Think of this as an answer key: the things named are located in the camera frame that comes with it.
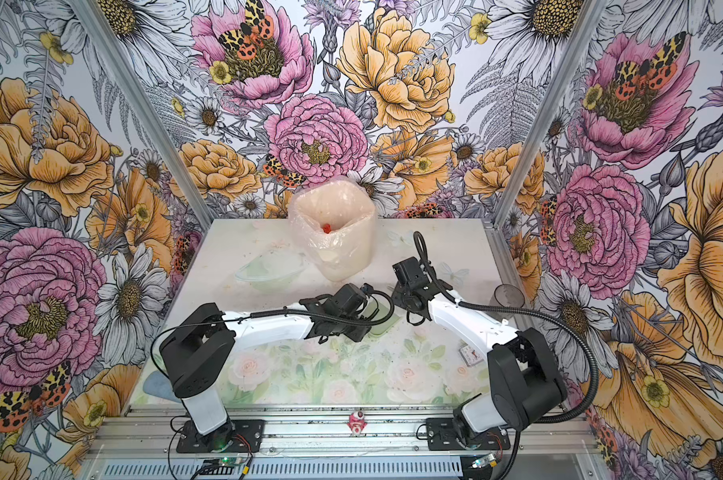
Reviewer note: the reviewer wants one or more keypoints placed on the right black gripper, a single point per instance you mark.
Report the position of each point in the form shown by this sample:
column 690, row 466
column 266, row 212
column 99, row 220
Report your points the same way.
column 397, row 292

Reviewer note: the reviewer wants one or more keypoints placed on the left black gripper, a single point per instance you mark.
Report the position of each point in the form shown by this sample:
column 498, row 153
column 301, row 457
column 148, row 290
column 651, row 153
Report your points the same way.
column 357, row 333

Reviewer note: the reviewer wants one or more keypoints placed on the green plastic dustpan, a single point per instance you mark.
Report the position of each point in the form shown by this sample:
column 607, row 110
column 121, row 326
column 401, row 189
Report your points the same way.
column 382, row 328

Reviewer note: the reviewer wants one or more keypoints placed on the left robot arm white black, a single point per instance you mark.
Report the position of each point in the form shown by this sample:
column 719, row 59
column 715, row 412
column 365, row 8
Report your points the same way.
column 194, row 353

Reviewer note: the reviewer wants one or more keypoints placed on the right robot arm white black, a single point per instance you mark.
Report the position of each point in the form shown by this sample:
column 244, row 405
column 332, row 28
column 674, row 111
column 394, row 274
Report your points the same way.
column 524, row 379

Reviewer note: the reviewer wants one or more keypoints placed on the cream bin with plastic bag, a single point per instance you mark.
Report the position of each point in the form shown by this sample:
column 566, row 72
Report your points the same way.
column 347, row 207

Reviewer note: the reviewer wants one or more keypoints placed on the small white alarm clock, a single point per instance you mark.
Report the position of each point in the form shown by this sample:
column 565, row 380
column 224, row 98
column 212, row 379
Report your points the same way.
column 470, row 356

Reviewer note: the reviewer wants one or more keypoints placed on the grey transparent plastic cup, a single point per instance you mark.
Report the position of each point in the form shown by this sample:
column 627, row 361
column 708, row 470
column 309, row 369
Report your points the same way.
column 508, row 299

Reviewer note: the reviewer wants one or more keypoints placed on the grey blue sponge pad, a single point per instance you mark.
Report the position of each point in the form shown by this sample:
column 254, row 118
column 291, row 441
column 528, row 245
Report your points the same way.
column 157, row 385

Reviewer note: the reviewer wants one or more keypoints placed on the small pink figurine on rail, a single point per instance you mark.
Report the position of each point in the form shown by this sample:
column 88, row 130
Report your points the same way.
column 357, row 422

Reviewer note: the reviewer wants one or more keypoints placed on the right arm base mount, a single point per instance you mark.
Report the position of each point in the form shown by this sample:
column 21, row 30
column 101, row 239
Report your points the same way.
column 449, row 434

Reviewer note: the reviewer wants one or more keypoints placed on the aluminium front rail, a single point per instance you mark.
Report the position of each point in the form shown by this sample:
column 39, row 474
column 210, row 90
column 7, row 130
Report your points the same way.
column 315, row 442

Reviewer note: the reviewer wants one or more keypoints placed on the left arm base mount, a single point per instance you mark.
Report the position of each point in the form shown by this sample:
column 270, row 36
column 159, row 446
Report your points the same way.
column 235, row 436

